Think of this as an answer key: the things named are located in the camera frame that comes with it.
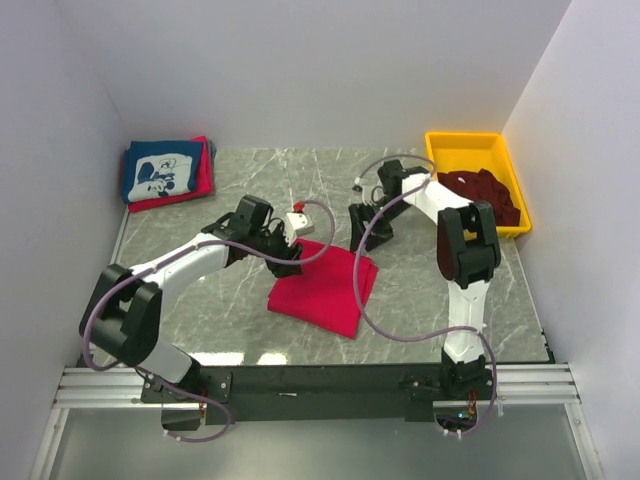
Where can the dark maroon t-shirt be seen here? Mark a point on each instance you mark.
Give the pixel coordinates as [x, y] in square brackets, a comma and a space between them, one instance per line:
[483, 186]

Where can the bright red t-shirt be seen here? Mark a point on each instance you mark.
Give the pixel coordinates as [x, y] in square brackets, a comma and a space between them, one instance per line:
[322, 295]

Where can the yellow plastic bin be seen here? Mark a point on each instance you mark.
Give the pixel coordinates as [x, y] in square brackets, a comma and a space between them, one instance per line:
[473, 151]

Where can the aluminium rail frame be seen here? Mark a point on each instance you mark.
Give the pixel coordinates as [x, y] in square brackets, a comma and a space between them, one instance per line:
[120, 388]

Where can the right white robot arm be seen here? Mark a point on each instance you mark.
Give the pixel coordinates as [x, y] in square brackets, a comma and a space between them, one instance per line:
[467, 255]

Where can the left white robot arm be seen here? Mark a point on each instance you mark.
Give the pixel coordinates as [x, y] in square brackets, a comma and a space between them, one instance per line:
[124, 312]

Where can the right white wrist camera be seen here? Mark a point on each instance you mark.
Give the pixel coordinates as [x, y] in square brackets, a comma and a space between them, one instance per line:
[370, 194]

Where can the folded red t-shirt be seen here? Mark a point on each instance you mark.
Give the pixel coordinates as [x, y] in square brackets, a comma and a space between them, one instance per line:
[205, 180]

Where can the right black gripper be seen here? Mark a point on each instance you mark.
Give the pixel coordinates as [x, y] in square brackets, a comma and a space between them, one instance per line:
[358, 214]

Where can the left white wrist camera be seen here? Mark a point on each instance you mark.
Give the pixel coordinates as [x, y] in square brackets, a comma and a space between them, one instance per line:
[296, 225]

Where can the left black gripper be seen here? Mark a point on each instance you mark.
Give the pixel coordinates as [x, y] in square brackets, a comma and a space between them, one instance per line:
[289, 252]

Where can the black base bar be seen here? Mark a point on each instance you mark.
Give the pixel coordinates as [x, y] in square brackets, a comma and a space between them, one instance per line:
[252, 393]

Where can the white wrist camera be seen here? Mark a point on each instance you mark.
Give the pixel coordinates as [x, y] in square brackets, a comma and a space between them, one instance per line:
[370, 194]
[296, 225]

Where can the folded blue printed t-shirt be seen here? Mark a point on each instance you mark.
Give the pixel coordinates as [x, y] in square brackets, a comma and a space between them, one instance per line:
[159, 169]

